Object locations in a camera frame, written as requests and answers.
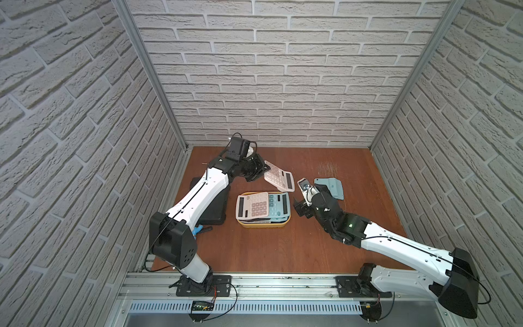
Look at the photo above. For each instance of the controller board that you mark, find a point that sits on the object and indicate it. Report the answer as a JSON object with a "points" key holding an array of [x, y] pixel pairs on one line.
{"points": [[201, 306], [371, 311]]}

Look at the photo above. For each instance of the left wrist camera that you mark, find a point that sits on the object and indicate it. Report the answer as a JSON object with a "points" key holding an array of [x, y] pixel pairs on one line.
{"points": [[239, 149]]}

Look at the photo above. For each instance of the small hammer blue handle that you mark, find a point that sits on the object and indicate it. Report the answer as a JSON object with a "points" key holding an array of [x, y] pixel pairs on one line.
{"points": [[200, 229]]}

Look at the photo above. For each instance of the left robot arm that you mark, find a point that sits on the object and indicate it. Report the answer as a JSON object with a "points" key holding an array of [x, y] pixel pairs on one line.
{"points": [[171, 233]]}

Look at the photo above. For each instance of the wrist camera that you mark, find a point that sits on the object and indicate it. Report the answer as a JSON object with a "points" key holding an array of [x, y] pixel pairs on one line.
{"points": [[307, 189], [239, 149]]}

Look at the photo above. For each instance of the right controller board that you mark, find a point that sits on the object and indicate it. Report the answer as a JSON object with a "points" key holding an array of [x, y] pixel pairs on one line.
{"points": [[371, 311]]}

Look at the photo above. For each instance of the grey blue calculator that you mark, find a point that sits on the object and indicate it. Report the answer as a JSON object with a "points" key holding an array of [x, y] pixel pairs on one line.
{"points": [[278, 207]]}

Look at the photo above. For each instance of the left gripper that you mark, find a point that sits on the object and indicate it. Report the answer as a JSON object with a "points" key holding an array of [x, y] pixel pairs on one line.
{"points": [[253, 169]]}

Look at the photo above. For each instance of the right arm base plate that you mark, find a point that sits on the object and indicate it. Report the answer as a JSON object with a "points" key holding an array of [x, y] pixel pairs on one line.
{"points": [[355, 287]]}

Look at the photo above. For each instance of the white calculator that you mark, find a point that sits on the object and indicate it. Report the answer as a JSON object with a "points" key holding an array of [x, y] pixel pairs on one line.
{"points": [[282, 180], [252, 206]]}

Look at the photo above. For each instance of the left controller board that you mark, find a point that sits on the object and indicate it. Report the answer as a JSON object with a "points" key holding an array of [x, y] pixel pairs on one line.
{"points": [[201, 306]]}

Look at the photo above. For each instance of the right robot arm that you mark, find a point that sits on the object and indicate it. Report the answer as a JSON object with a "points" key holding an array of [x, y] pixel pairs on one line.
{"points": [[450, 278]]}

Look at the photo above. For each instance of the black tool case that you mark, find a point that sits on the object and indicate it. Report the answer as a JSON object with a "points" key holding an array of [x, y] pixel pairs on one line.
{"points": [[205, 210]]}

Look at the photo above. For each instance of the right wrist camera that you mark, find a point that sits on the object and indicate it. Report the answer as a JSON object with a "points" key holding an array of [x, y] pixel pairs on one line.
{"points": [[307, 189]]}

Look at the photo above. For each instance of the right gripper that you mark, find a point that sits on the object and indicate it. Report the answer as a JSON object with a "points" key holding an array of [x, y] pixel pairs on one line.
{"points": [[301, 208]]}

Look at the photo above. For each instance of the yellow storage box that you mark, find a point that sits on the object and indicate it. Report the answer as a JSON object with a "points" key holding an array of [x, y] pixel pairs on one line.
{"points": [[261, 223]]}

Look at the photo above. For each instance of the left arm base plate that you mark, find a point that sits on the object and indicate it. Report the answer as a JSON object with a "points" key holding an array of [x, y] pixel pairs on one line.
{"points": [[216, 285]]}

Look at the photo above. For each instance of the white calculator front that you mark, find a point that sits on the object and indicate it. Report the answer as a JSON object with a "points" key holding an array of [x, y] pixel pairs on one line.
{"points": [[252, 206]]}

